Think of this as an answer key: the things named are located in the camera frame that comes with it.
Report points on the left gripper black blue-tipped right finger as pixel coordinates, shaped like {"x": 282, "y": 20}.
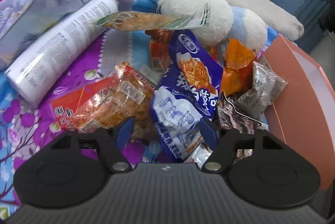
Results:
{"x": 235, "y": 152}

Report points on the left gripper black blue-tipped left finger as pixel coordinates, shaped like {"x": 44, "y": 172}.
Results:
{"x": 108, "y": 144}

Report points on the dark brown snack packet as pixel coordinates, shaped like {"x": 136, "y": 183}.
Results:
{"x": 230, "y": 117}

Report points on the red clear snack packet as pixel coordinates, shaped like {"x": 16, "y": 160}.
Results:
{"x": 127, "y": 92}

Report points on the blue white snack packet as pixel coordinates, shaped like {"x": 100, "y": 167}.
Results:
{"x": 176, "y": 116}

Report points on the orange foil snack packet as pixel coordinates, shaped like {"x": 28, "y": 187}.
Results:
{"x": 238, "y": 68}

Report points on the grey seed snack packet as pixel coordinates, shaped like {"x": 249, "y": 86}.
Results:
{"x": 266, "y": 87}

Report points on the blue noodle snack packet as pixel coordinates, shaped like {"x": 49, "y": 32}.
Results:
{"x": 193, "y": 74}

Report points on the red spicy strip packet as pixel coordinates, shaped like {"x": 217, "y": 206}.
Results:
{"x": 158, "y": 48}

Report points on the green-edged fried snack packet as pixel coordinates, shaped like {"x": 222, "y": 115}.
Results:
{"x": 139, "y": 21}

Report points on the pink cardboard box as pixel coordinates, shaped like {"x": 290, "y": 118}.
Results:
{"x": 302, "y": 116}

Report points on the purple floral bed sheet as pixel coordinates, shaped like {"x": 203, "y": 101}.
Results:
{"x": 24, "y": 132}

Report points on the white cylindrical spray can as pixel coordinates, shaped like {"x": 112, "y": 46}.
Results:
{"x": 35, "y": 71}

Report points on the translucent grey plastic bag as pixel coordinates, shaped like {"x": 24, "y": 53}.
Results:
{"x": 23, "y": 21}

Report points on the white blue plush toy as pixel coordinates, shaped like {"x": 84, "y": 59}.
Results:
{"x": 226, "y": 22}

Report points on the blue curtain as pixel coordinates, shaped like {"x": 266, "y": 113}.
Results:
{"x": 308, "y": 14}

